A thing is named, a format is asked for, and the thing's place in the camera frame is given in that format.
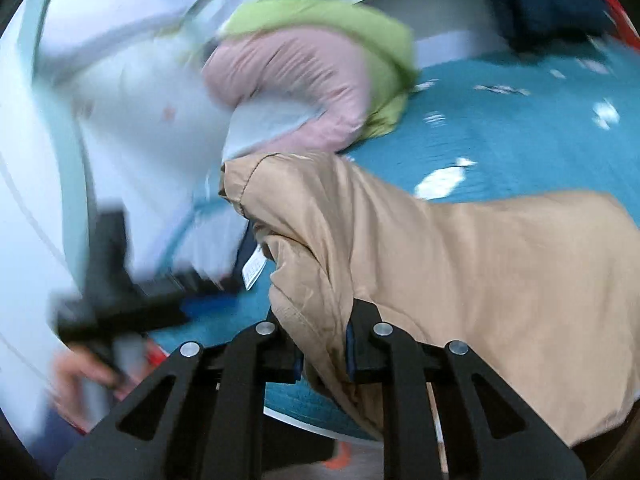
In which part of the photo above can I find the tan garment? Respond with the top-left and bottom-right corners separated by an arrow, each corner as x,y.
220,153 -> 639,445

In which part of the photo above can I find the person's left hand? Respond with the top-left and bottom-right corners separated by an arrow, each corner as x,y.
51,339 -> 165,434

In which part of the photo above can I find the light grey pillow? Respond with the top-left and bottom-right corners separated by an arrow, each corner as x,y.
221,93 -> 324,162

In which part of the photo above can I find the teal quilted bed mat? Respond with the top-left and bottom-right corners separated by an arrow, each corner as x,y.
150,46 -> 640,441

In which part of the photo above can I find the pink quilt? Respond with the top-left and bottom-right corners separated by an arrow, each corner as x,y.
203,27 -> 371,153

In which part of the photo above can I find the green quilt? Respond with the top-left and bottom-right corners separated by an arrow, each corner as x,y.
203,0 -> 418,151

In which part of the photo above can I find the navy yellow puffer jacket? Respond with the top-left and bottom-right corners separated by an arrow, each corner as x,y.
489,0 -> 613,52

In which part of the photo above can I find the red cartoon bag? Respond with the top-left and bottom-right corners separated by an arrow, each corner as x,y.
604,0 -> 640,51

